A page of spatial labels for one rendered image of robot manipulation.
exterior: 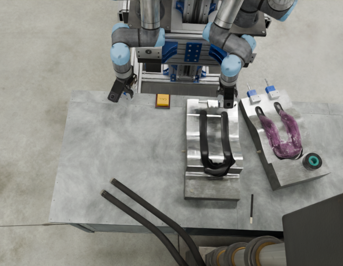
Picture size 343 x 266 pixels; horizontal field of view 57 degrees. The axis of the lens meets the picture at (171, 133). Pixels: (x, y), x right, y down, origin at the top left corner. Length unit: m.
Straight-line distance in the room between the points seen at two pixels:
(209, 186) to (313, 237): 1.09
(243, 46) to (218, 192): 0.66
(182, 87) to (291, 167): 1.19
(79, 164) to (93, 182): 0.11
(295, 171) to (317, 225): 1.16
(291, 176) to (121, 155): 0.82
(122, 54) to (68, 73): 1.63
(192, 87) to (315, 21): 1.54
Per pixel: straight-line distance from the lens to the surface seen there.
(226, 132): 1.59
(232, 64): 1.28
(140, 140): 1.62
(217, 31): 1.35
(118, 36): 1.34
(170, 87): 2.45
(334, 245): 0.41
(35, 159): 2.59
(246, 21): 1.73
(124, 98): 1.55
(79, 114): 1.73
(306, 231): 0.46
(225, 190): 1.52
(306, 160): 1.59
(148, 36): 1.33
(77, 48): 2.99
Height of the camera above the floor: 2.31
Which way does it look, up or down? 67 degrees down
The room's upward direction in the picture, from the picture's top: 7 degrees clockwise
